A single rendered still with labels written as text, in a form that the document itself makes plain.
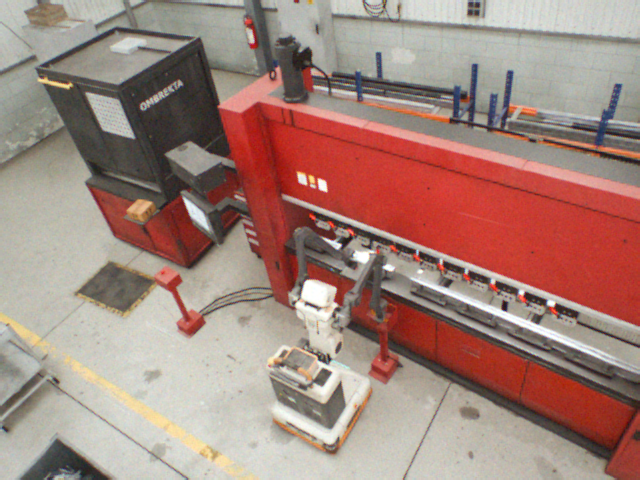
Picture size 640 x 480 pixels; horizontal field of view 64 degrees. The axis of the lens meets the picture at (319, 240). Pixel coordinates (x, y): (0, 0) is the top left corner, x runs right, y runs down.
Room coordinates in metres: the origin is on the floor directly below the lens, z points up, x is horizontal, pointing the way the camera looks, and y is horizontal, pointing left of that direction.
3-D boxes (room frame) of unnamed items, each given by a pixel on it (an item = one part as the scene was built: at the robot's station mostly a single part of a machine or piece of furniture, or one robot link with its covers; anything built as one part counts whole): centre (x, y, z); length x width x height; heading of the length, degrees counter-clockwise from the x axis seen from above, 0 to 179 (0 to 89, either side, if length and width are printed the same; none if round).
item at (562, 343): (2.20, -1.29, 0.92); 1.67 x 0.06 x 0.10; 46
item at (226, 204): (3.79, 0.74, 1.18); 0.40 x 0.24 x 0.07; 46
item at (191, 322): (3.53, 1.48, 0.41); 0.25 x 0.20 x 0.83; 136
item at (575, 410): (2.60, -0.82, 0.42); 3.00 x 0.21 x 0.83; 46
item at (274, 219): (3.88, 0.20, 1.15); 0.85 x 0.25 x 2.30; 136
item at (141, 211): (4.29, 1.75, 1.04); 0.30 x 0.26 x 0.12; 50
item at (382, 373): (2.61, -0.36, 0.06); 0.25 x 0.20 x 0.12; 136
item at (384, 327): (2.63, -0.39, 0.75); 0.20 x 0.16 x 0.18; 46
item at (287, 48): (3.54, -0.09, 2.53); 0.33 x 0.25 x 0.47; 46
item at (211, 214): (3.50, 0.93, 1.42); 0.45 x 0.12 x 0.36; 35
